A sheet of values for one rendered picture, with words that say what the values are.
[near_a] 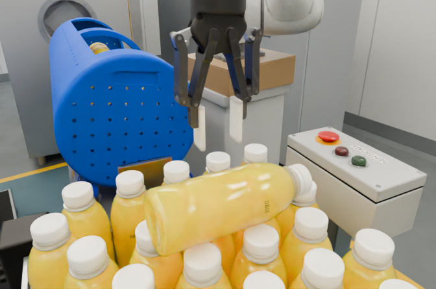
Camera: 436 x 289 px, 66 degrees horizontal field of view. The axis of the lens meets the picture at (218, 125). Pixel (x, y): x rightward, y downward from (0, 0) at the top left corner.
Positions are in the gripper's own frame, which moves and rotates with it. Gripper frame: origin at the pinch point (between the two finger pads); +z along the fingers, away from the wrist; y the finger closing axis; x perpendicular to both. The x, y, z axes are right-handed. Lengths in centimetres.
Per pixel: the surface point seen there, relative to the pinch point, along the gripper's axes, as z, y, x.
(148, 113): 3.8, 6.1, -19.5
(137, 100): 0.6, 8.0, -19.5
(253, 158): 6.5, -5.9, 1.2
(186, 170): 5.8, 5.9, 1.4
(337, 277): 5.8, -0.1, 26.3
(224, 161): 5.6, -0.4, 1.6
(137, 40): 10, -24, -158
